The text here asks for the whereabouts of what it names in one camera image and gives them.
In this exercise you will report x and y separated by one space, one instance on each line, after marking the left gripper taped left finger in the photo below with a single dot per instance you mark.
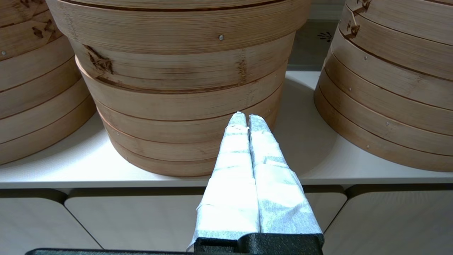
230 191

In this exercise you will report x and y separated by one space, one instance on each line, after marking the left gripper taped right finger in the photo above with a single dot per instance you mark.
279 198

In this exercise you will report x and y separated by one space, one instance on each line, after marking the large bamboo steamer stack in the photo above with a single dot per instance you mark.
177 88

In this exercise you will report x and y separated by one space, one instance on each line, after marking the white cabinet door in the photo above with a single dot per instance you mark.
32 223
396 219

